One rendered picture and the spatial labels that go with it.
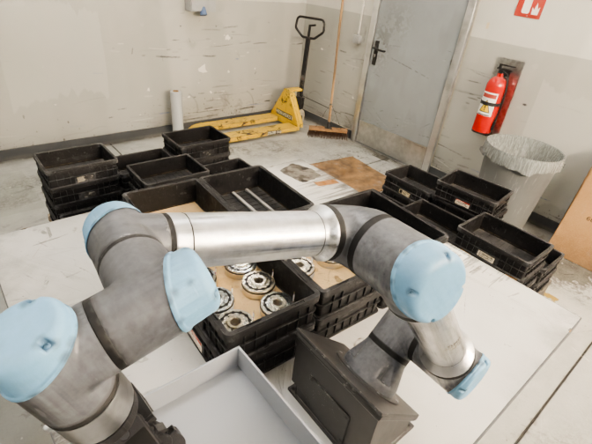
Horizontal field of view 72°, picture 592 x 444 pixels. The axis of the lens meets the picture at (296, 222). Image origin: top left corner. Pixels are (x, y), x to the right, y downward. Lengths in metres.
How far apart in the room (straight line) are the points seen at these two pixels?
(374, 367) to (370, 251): 0.46
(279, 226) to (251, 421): 0.34
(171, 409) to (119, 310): 0.40
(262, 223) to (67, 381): 0.31
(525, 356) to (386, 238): 1.01
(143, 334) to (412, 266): 0.37
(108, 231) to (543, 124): 3.65
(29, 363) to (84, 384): 0.05
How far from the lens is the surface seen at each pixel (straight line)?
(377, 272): 0.63
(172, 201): 1.69
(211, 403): 0.77
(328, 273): 1.38
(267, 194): 1.81
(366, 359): 1.05
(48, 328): 0.39
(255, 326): 1.05
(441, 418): 1.28
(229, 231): 0.55
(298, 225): 0.61
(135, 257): 0.44
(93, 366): 0.40
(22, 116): 4.33
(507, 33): 3.99
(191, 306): 0.40
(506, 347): 1.56
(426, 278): 0.60
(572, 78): 3.81
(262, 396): 0.78
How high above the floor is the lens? 1.69
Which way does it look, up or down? 32 degrees down
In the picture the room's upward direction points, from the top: 6 degrees clockwise
